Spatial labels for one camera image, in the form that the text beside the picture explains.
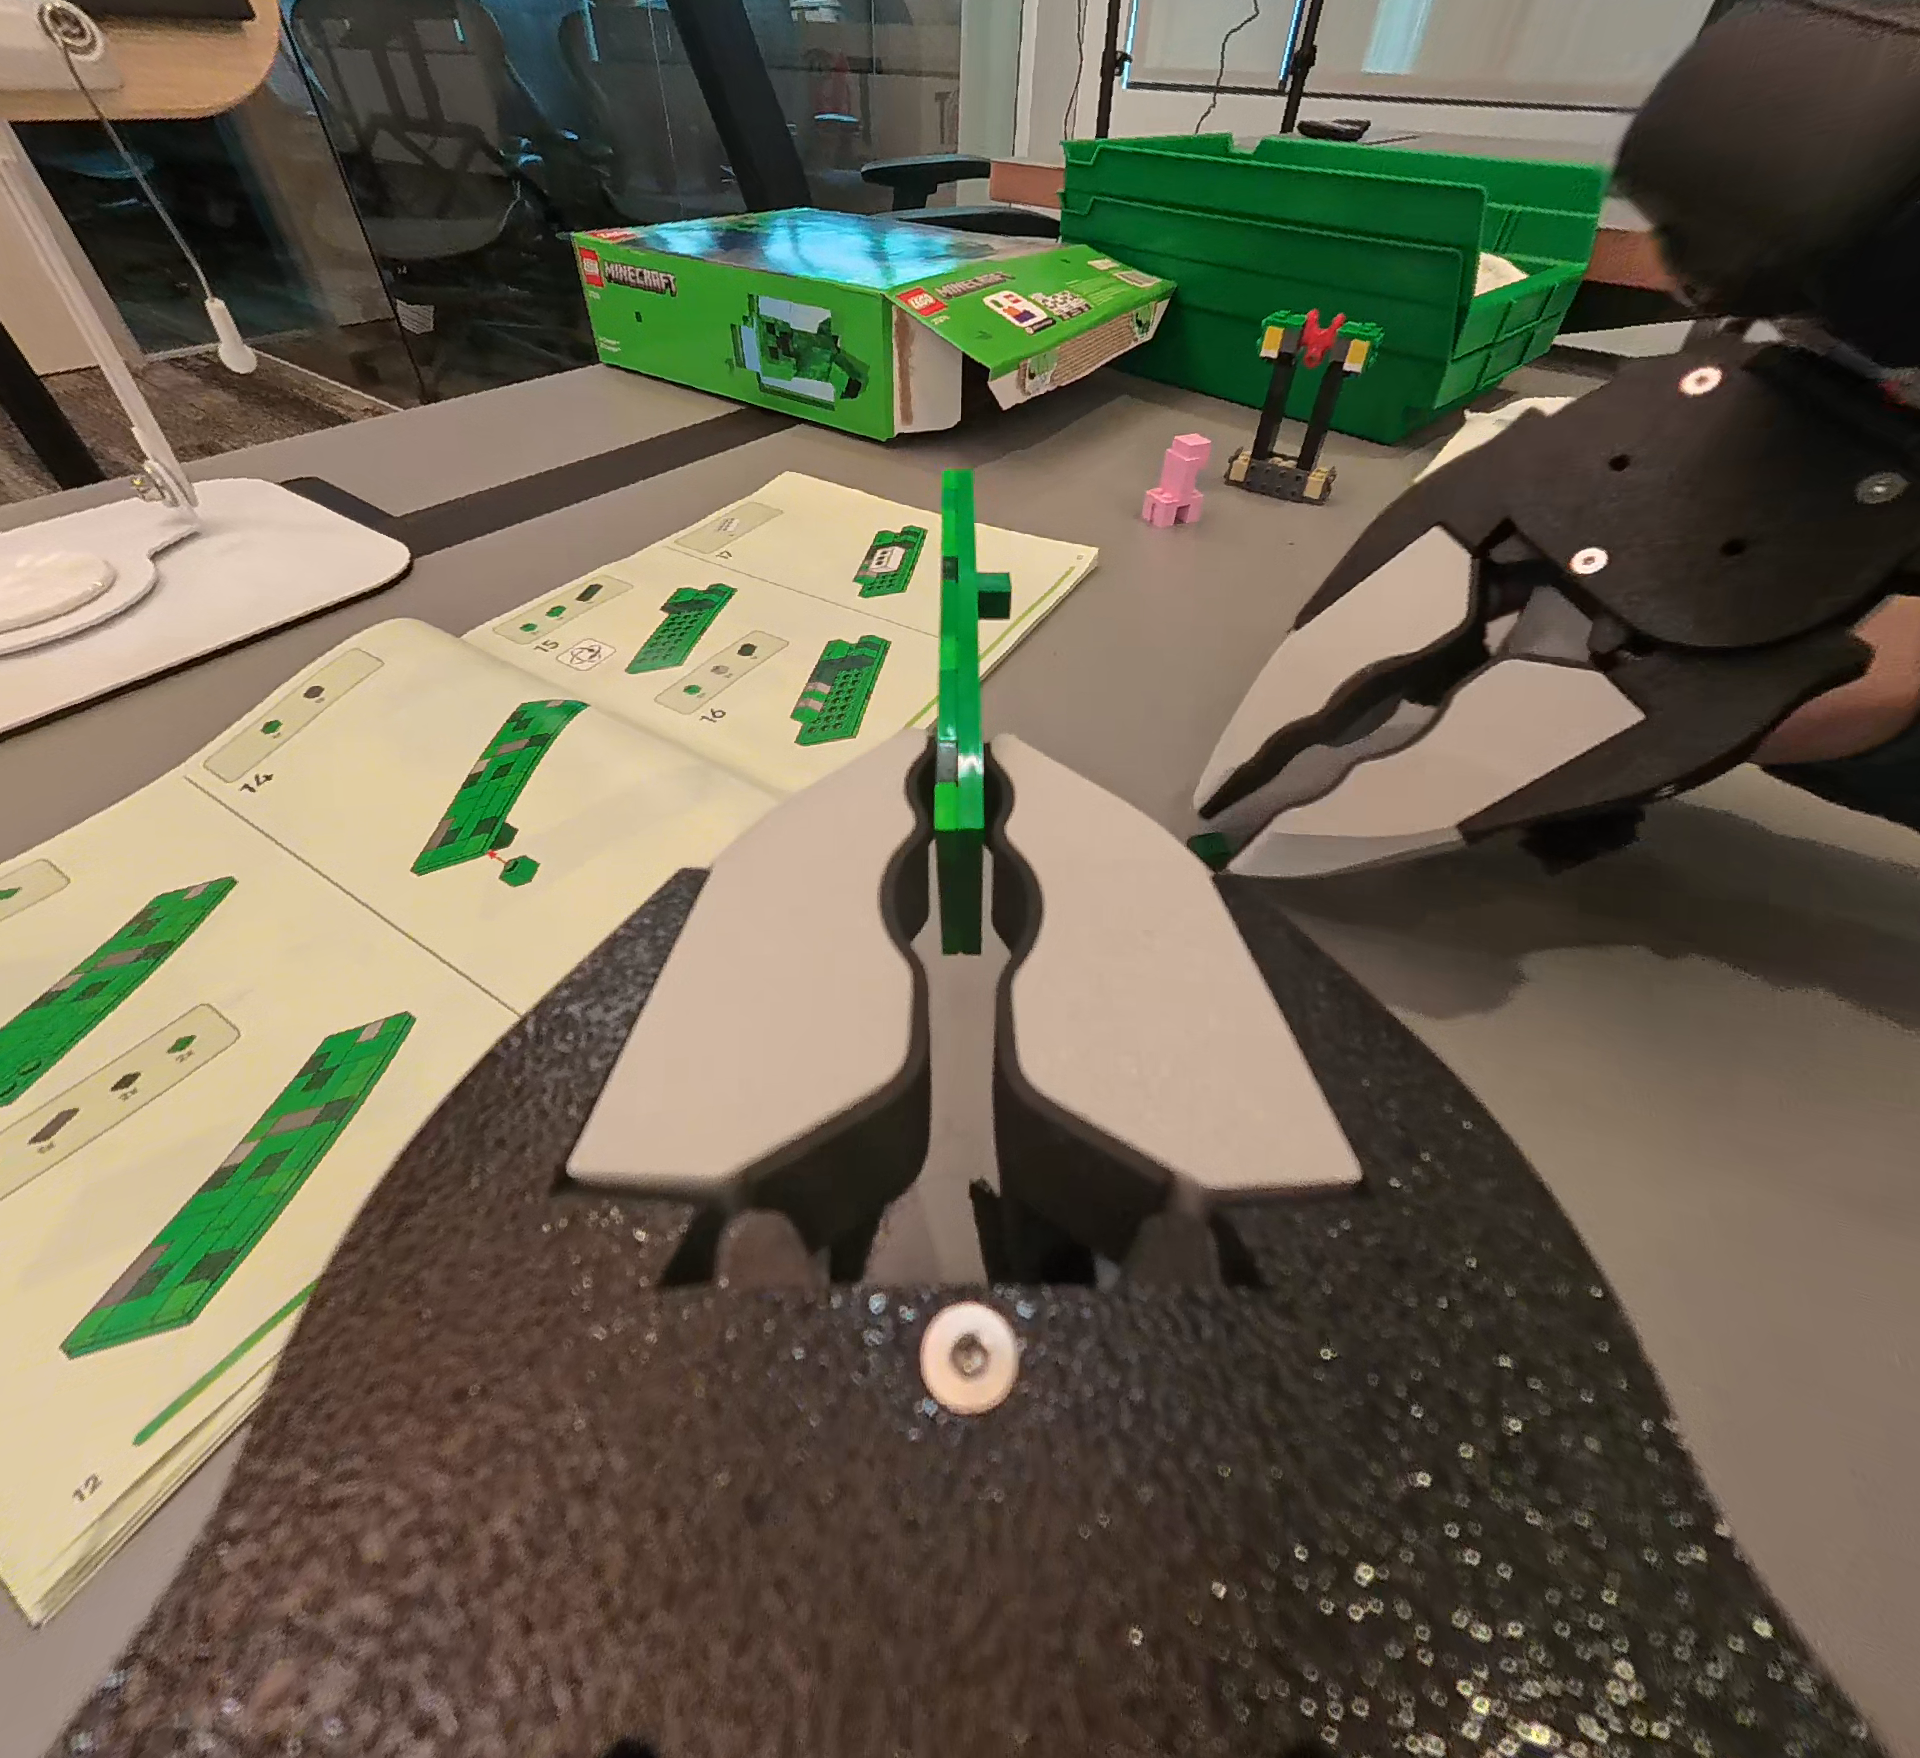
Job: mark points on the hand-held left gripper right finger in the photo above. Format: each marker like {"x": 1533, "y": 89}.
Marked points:
{"x": 1171, "y": 1023}

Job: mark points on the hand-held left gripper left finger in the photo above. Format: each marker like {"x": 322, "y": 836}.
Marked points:
{"x": 765, "y": 1023}

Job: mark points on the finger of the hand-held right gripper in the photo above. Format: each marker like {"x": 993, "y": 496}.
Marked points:
{"x": 1440, "y": 785}
{"x": 1349, "y": 617}

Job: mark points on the small dark green brick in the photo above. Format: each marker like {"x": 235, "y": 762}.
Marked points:
{"x": 1208, "y": 854}

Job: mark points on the long green brick plate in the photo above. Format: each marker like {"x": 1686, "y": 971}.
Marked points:
{"x": 961, "y": 679}

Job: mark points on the grey desk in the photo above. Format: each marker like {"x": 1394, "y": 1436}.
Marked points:
{"x": 1574, "y": 1112}

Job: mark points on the white desk lamp base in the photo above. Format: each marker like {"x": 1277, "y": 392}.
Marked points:
{"x": 225, "y": 558}

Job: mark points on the person's right hand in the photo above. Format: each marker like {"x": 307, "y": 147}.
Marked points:
{"x": 1785, "y": 138}

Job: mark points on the black brick stand model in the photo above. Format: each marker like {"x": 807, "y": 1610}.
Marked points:
{"x": 1274, "y": 481}

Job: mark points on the pink pig figure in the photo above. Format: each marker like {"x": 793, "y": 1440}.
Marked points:
{"x": 1177, "y": 492}

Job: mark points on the green storage bin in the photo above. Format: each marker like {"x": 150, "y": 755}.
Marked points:
{"x": 1349, "y": 242}

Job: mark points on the brick instruction booklet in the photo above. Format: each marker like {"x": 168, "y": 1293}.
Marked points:
{"x": 450, "y": 769}

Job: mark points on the green toy box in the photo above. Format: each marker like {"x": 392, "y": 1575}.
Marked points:
{"x": 721, "y": 318}

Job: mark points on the black office chair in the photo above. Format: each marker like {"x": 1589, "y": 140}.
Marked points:
{"x": 721, "y": 35}

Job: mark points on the mesh office chair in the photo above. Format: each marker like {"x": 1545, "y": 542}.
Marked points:
{"x": 404, "y": 108}

